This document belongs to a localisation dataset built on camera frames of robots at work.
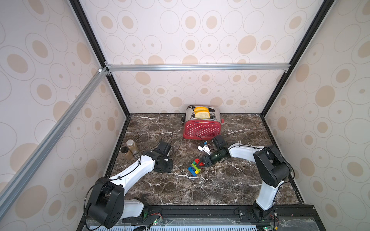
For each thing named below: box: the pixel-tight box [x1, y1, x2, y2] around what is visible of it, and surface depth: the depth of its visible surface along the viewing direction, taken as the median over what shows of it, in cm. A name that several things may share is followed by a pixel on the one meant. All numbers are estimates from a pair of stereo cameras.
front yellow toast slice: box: [194, 110, 211, 119], surface depth 96 cm
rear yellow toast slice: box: [193, 106, 210, 112], surface depth 96 cm
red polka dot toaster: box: [183, 104, 225, 141], surface depth 96 cm
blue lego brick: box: [187, 166, 198, 177], surface depth 88 cm
